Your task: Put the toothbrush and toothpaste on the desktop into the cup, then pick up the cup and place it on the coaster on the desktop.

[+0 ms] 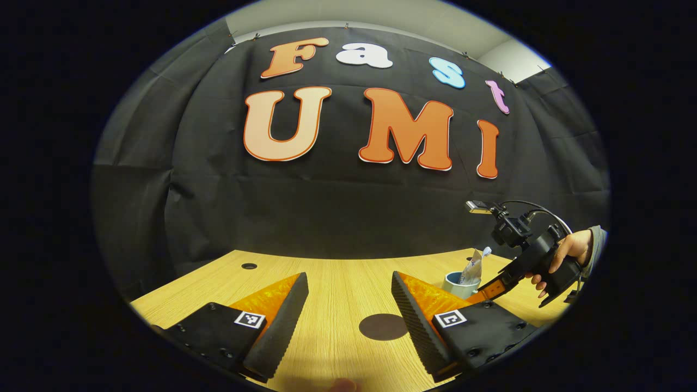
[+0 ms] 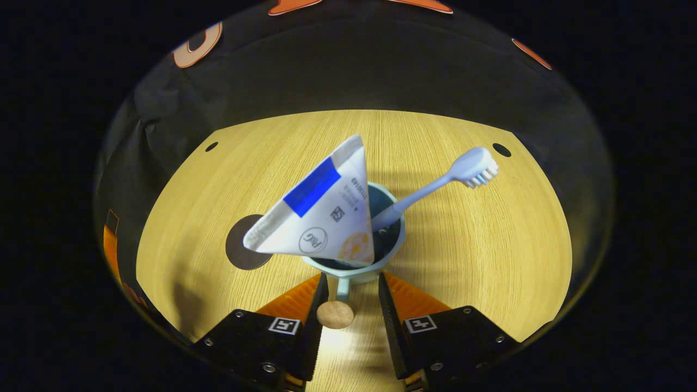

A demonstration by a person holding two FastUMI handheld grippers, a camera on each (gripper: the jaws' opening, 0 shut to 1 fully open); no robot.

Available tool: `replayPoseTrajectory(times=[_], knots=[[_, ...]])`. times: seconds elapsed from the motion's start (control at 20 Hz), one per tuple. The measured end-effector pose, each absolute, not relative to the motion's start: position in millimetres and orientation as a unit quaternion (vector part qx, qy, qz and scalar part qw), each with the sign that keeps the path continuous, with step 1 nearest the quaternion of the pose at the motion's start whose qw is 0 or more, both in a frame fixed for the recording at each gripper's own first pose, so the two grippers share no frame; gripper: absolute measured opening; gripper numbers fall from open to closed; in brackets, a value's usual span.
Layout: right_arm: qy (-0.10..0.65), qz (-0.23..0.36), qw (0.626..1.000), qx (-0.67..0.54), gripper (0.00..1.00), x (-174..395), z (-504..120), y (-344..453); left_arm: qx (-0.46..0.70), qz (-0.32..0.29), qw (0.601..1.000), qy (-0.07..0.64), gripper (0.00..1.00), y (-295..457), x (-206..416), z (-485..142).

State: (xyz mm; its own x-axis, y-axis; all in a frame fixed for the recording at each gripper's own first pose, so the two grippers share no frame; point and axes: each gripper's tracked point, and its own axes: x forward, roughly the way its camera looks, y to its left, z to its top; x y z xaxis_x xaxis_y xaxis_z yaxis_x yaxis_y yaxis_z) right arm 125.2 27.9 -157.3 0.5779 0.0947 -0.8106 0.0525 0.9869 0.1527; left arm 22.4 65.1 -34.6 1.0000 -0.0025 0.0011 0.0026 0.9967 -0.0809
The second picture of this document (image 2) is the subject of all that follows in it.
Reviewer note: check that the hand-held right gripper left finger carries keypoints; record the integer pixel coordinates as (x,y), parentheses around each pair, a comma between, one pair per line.
(313,337)

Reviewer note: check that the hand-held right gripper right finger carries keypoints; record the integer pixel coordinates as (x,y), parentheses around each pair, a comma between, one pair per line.
(392,337)

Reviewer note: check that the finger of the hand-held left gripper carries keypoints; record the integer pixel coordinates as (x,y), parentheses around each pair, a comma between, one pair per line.
(111,250)

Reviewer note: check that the dark round coaster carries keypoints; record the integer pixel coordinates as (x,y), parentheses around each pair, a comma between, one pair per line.
(239,250)

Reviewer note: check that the white toothpaste tube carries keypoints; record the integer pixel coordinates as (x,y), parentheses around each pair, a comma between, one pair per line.
(326,218)

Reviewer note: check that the white toothbrush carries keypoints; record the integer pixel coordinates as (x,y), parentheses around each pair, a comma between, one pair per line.
(435,185)

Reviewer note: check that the black backdrop cloth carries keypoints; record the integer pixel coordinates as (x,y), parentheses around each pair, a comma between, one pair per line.
(381,65)

